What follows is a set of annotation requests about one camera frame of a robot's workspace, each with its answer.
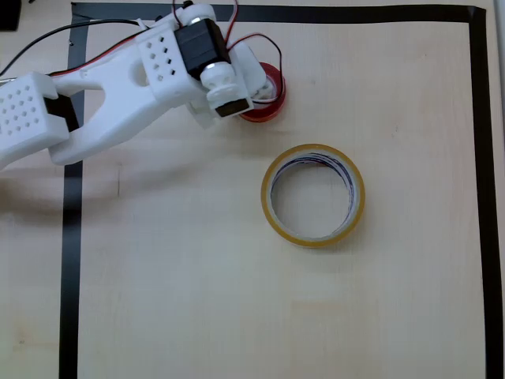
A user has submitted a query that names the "red cable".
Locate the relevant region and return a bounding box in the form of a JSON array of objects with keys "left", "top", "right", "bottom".
[{"left": 47, "top": 37, "right": 139, "bottom": 77}]

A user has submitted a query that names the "black cable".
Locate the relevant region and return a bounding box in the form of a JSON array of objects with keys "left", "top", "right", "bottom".
[{"left": 0, "top": 19, "right": 149, "bottom": 77}]

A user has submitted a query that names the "red white black servo wire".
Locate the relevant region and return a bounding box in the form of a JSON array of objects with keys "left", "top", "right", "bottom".
[{"left": 224, "top": 0, "right": 286, "bottom": 106}]

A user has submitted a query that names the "black box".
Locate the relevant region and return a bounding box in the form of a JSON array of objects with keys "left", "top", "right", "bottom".
[{"left": 0, "top": 0, "right": 21, "bottom": 32}]

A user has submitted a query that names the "black strip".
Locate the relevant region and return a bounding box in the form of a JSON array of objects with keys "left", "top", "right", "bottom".
[
  {"left": 58, "top": 3, "right": 90, "bottom": 379},
  {"left": 468, "top": 7, "right": 504, "bottom": 379},
  {"left": 70, "top": 2, "right": 485, "bottom": 25}
]

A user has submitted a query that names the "big yellow tape roll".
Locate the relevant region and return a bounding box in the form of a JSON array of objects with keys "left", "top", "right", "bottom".
[{"left": 260, "top": 143, "right": 366, "bottom": 250}]

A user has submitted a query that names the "small red tape roll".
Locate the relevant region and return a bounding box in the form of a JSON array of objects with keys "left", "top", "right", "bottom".
[{"left": 238, "top": 62, "right": 286, "bottom": 124}]

